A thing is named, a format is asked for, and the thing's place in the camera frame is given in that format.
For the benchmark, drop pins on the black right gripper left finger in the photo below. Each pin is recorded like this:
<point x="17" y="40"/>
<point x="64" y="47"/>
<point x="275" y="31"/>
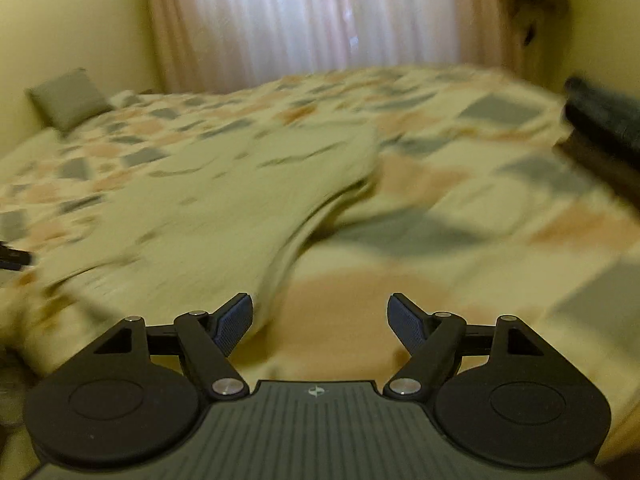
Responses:
<point x="138" y="391"/>

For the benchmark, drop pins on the cream fleece jacket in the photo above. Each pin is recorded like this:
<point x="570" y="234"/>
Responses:
<point x="224" y="215"/>

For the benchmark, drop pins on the grey knitted pillow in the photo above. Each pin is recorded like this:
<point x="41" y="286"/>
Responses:
<point x="68" y="100"/>

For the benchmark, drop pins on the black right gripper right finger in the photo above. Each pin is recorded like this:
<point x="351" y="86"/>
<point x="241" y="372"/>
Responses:
<point x="500" y="392"/>

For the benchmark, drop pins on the pink white window curtain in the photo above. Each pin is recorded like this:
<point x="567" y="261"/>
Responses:
<point x="221" y="46"/>

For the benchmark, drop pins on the checkered patchwork bed quilt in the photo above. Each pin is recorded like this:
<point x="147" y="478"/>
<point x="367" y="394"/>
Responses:
<point x="474" y="209"/>

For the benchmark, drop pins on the brown hanging garment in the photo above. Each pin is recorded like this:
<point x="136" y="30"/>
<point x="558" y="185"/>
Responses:
<point x="531" y="23"/>

